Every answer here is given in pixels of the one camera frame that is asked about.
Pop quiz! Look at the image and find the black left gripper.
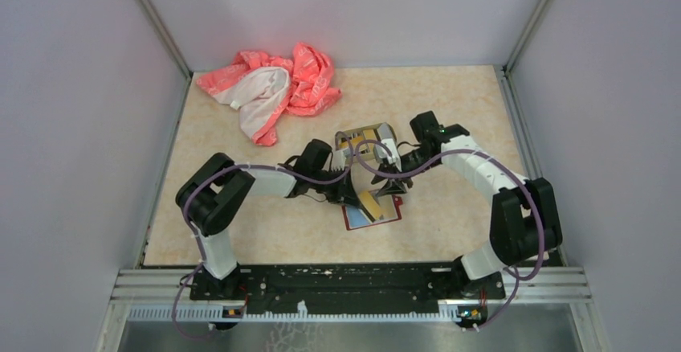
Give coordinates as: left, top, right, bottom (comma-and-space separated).
310, 166, 362, 209

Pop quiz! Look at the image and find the red card holder wallet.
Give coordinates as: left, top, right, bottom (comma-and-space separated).
342, 190, 403, 231

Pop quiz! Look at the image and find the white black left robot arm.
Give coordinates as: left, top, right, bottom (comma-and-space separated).
175, 139, 361, 299

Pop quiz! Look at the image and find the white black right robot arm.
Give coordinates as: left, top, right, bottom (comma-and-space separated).
373, 111, 563, 297

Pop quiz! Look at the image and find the beige oval card tray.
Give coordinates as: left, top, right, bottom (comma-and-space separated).
334, 122, 398, 163

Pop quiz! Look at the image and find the pink white crumpled cloth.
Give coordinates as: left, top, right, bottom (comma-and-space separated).
196, 42, 342, 146

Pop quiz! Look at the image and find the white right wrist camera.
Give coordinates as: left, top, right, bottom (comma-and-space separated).
374, 138, 402, 172

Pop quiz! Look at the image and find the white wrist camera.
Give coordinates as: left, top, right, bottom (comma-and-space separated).
330, 136, 354, 170
374, 138, 402, 172

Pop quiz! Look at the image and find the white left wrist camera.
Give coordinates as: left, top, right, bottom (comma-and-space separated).
330, 136, 354, 170

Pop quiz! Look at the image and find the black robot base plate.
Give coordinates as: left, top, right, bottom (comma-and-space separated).
190, 261, 506, 314

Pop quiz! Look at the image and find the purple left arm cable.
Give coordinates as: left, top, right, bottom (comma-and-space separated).
171, 131, 357, 340

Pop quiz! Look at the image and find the white slotted cable duct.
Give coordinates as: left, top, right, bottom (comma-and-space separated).
128, 301, 462, 323

